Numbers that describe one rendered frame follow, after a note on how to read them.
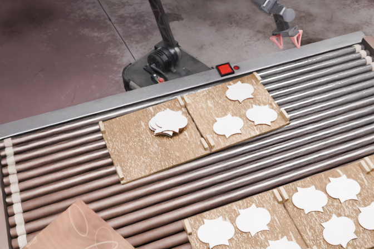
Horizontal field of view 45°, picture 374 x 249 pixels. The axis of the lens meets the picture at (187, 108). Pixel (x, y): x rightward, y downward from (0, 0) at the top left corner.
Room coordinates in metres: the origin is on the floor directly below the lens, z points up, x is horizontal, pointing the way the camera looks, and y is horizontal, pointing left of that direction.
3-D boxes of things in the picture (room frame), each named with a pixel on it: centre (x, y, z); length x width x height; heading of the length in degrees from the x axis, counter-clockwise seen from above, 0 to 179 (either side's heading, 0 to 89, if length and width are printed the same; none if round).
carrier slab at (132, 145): (1.21, 0.15, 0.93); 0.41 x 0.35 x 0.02; 114
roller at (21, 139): (1.52, -0.06, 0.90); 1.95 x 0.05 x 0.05; 111
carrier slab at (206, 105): (1.38, -0.23, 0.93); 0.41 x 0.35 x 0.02; 115
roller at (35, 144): (1.48, -0.08, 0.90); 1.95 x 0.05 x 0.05; 111
